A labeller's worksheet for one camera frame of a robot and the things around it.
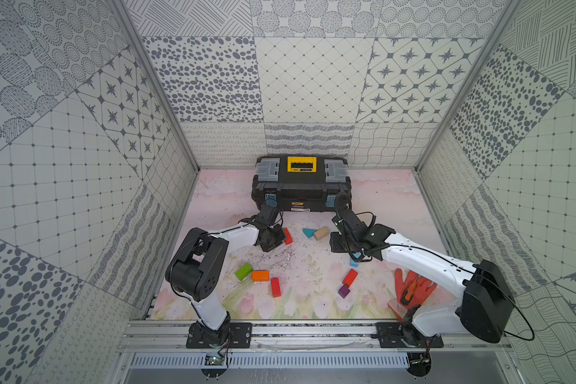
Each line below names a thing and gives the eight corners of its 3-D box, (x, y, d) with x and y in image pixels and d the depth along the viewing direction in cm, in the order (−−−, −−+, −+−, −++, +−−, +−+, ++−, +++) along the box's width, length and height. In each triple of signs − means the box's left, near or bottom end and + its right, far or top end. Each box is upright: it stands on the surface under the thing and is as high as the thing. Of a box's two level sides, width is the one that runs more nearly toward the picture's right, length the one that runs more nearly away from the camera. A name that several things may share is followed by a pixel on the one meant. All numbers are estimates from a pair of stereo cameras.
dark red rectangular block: (273, 298, 84) (272, 296, 81) (270, 280, 88) (269, 277, 85) (282, 296, 84) (282, 293, 82) (278, 278, 88) (278, 275, 86)
